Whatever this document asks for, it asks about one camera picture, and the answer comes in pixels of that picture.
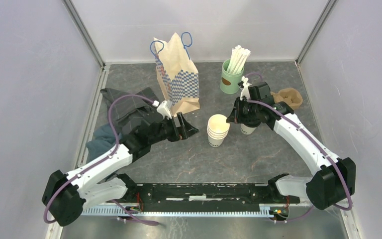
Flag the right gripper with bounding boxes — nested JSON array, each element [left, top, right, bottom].
[[226, 97, 260, 124]]

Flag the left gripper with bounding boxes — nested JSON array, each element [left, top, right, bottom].
[[149, 112, 199, 145]]

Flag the white paper coffee cup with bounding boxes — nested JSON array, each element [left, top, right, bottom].
[[240, 123, 257, 135]]

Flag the stack of paper cups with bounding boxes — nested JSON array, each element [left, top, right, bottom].
[[207, 114, 230, 147]]

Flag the brown paper bag blue handles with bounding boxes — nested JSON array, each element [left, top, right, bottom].
[[150, 31, 200, 115]]

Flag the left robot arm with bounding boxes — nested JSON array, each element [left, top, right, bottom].
[[42, 113, 199, 227]]

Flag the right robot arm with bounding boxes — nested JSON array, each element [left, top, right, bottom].
[[226, 82, 356, 211]]

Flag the green straw holder cup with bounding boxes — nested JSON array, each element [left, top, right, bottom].
[[219, 59, 245, 95]]

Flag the white wrapped straws bundle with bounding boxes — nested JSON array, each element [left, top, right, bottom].
[[226, 45, 251, 74]]

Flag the brown cardboard cup carrier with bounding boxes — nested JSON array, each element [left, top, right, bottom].
[[271, 88, 303, 110]]

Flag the blue cloth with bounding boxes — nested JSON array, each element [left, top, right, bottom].
[[86, 123, 116, 163]]

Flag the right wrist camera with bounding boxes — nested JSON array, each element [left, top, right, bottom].
[[238, 76, 252, 101]]

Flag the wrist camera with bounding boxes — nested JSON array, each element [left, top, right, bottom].
[[152, 100, 173, 119], [238, 76, 252, 101]]

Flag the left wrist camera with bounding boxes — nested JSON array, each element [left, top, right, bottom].
[[152, 100, 173, 119]]

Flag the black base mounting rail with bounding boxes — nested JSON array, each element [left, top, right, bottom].
[[118, 183, 300, 213]]

